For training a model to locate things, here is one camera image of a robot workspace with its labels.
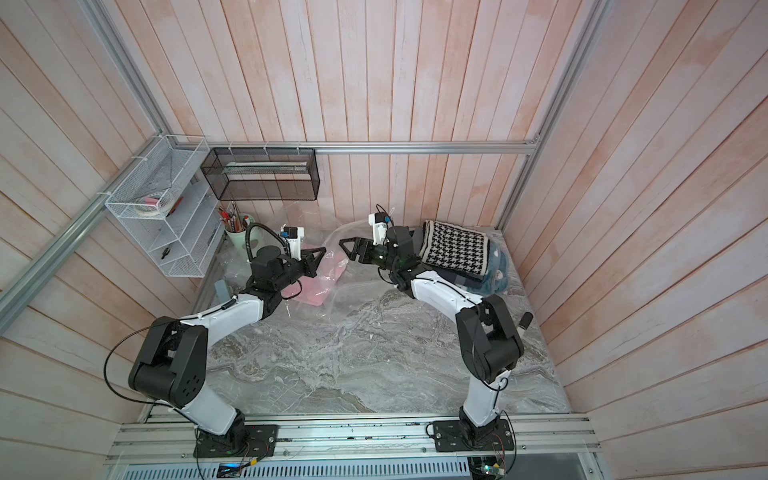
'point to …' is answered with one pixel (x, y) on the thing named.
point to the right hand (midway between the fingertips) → (434, 231)
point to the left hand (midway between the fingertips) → (297, 271)
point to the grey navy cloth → (464, 280)
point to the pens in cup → (232, 219)
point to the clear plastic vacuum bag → (237, 268)
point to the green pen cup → (238, 238)
